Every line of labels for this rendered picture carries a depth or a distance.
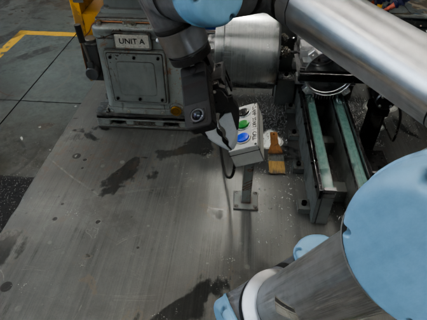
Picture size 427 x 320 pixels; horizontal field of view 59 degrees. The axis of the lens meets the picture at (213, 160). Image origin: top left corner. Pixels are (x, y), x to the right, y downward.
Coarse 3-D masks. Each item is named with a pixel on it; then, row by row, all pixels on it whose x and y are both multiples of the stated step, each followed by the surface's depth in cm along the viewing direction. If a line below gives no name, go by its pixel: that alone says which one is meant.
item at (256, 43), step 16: (256, 16) 115; (208, 32) 122; (224, 32) 114; (240, 32) 113; (256, 32) 112; (272, 32) 112; (224, 48) 113; (240, 48) 113; (256, 48) 113; (272, 48) 112; (224, 64) 116; (240, 64) 115; (256, 64) 115; (272, 64) 114; (240, 80) 120; (256, 80) 119; (272, 80) 119
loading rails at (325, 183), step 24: (336, 96) 126; (312, 120) 116; (336, 120) 119; (312, 144) 106; (336, 144) 118; (360, 144) 106; (312, 168) 103; (336, 168) 116; (360, 168) 100; (312, 192) 101; (336, 192) 104; (312, 216) 100
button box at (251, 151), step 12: (240, 108) 96; (252, 108) 94; (240, 120) 92; (252, 120) 90; (240, 132) 88; (252, 132) 86; (240, 144) 85; (252, 144) 83; (240, 156) 85; (252, 156) 85
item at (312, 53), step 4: (312, 48) 115; (308, 52) 115; (312, 52) 114; (316, 52) 114; (312, 56) 114; (304, 84) 123; (304, 88) 122; (348, 88) 122; (304, 92) 123; (308, 92) 123; (344, 92) 122; (348, 92) 122
